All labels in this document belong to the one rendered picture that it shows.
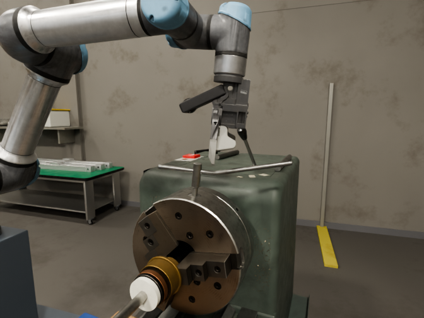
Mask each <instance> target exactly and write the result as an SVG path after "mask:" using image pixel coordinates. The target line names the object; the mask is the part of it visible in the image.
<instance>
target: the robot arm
mask: <svg viewBox="0 0 424 318"><path fill-rule="evenodd" d="M251 17H252V11H251V9H250V8H249V7H248V6H247V5H246V4H243V3H239V2H228V3H223V4H222V5H221V6H220V9H219V12H218V15H202V14H199V13H198V12H197V11H196V10H195V9H194V7H193V6H192V5H191V3H190V2H189V1H188V0H97V1H89V2H85V3H78V4H70V5H65V6H58V7H54V8H47V9H39V8H37V7H35V6H22V7H18V8H13V9H10V10H7V11H6V12H4V13H3V14H2V15H1V16H0V46H1V47H2V48H3V50H4V51H5V52H6V53H7V54H8V55H10V56H11V57H12V58H13V59H16V60H17V61H20V62H22V63H23V65H24V67H25V69H26V70H27V74H26V77H25V80H24V83H23V86H22V88H21V91H20V94H19V96H18V99H17V101H16V105H15V107H14V110H13V113H12V115H11V118H10V120H9V123H8V126H7V128H6V132H5V133H4V137H3V140H2V142H1V143H0V194H2V193H4V192H8V191H13V190H17V189H22V188H24V187H26V186H29V185H31V184H32V183H34V182H35V181H36V180H37V179H38V177H39V174H40V167H39V166H38V165H40V162H39V160H38V158H37V154H36V153H35V149H36V146H37V143H38V141H39V139H40V136H41V134H42V131H43V130H44V127H45V124H46V122H47V119H48V117H49V115H50V112H51V110H52V108H53V105H54V102H55V100H56V98H57V95H58V93H59V90H60V89H61V86H64V85H68V84H69V82H70V80H71V78H72V75H73V74H78V73H81V72H82V71H83V70H84V69H85V68H86V65H87V63H88V51H87V49H86V45H85V44H92V43H98V42H108V41H115V40H125V39H130V38H141V37H151V36H157V35H165V37H166V40H167V41H168V44H169V46H171V47H173V48H180V49H200V50H215V63H214V71H213V73H214V74H215V75H216V76H214V80H213V81H214V82H216V83H223V84H222V85H218V86H216V87H214V88H212V89H210V90H208V91H206V92H204V93H201V94H199V95H197V96H195V97H192V98H187V99H185V100H184V101H183V102H182V103H180V104H179V107H180V109H181V111H182V112H183V113H189V114H191V113H193V112H195V111H196V109H198V108H200V107H202V106H204V105H206V104H208V103H211V102H212V104H213V108H212V114H211V135H210V142H209V155H208V157H209V159H210V162H211V164H212V165H215V156H216V154H218V151H223V150H231V149H234V148H235V147H236V141H235V136H234V135H233V134H231V133H229V132H228V128H230V129H237V128H238V129H245V125H246V119H247V114H248V113H249V112H248V111H247V109H248V106H249V104H248V99H249V90H250V80H248V79H243V77H244V76H245V71H246V65H247V53H248V47H249V37H250V32H251V27H250V26H251ZM229 86H232V88H233V89H232V90H228V87H229Z"/></svg>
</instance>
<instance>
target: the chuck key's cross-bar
mask: <svg viewBox="0 0 424 318"><path fill-rule="evenodd" d="M290 165H293V162H292V161H286V162H277V163H268V164H263V165H254V166H248V167H239V168H231V169H225V170H215V171H214V170H203V169H201V174H205V175H223V174H232V173H238V172H247V171H252V170H261V169H267V168H276V167H285V166H290ZM158 169H164V170H174V171H179V172H189V173H193V168H187V167H177V166H171V165H161V164H159V165H158Z"/></svg>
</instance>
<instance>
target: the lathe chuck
mask: <svg viewBox="0 0 424 318"><path fill-rule="evenodd" d="M189 194H192V189H186V190H181V191H177V192H175V193H173V194H171V195H169V196H167V197H165V198H163V199H161V200H159V201H157V202H155V203H153V205H152V206H151V207H150V208H152V207H153V206H154V207H155V208H156V210H157V211H158V213H159V214H160V216H161V217H162V219H163V220H164V222H165V223H166V225H167V226H168V228H169V229H170V231H171V232H172V234H173V235H174V237H175V238H176V240H179V241H180V242H179V245H178V246H177V247H176V248H175V249H174V250H173V251H172V252H171V253H169V254H168V255H167V256H166V257H172V258H174V259H175V260H177V259H178V260H179V261H182V260H183V259H184V258H185V257H186V256H187V255H188V254H189V253H188V252H187V251H186V248H185V247H184V244H183V242H186V243H188V244H189V245H190V246H191V247H192V248H193V249H194V250H195V252H214V253H226V254H239V252H240V255H241V261H242V263H241V267H239V269H232V270H231V272H230V274H229V275H228V277H227V278H214V277H208V278H207V280H206V281H192V283H191V284H190V285H189V286H188V285H181V287H180V289H179V290H178V292H177V293H176V294H175V296H174V299H173V301H172V304H171V306H170V307H171V308H173V309H175V310H178V311H180V312H183V313H186V314H192V315H206V314H212V313H214V312H217V311H219V310H221V309H222V308H223V307H225V306H226V305H227V304H228V303H229V302H230V301H231V300H232V298H233V297H234V296H235V294H236V292H237V290H238V288H239V286H240V284H241V282H242V280H243V278H244V276H245V274H246V272H247V270H248V267H249V263H250V242H249V238H248V234H247V232H246V229H245V227H244V224H243V223H242V221H241V219H240V218H239V216H238V215H237V214H236V212H234V210H233V209H232V208H231V207H230V206H229V205H228V204H227V203H226V202H224V201H223V200H221V199H220V198H218V197H216V196H215V195H213V194H210V193H208V192H205V191H200V190H197V194H199V195H200V196H201V197H190V196H188V195H189ZM150 208H149V209H150ZM149 209H147V210H144V211H143V212H142V213H141V215H140V217H139V218H138V220H137V222H136V225H135V227H134V232H133V236H132V250H133V254H134V260H135V263H136V266H137V269H138V271H139V273H140V272H141V270H142V269H143V268H144V267H145V266H147V263H148V261H147V259H146V258H145V255H146V254H147V253H149V250H148V249H147V248H146V246H145V244H144V243H143V240H145V239H146V238H147V236H146V235H145V233H144V231H143V230H142V229H141V227H140V225H139V224H138V223H139V222H140V221H141V220H142V219H143V218H145V217H146V216H147V215H146V212H147V211H148V210H149ZM239 249H240V250H239Z"/></svg>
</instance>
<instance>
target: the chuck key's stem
mask: <svg viewBox="0 0 424 318"><path fill-rule="evenodd" d="M201 169H202V163H199V162H194V164H193V173H192V183H191V186H192V196H196V197H197V190H198V187H200V181H201Z"/></svg>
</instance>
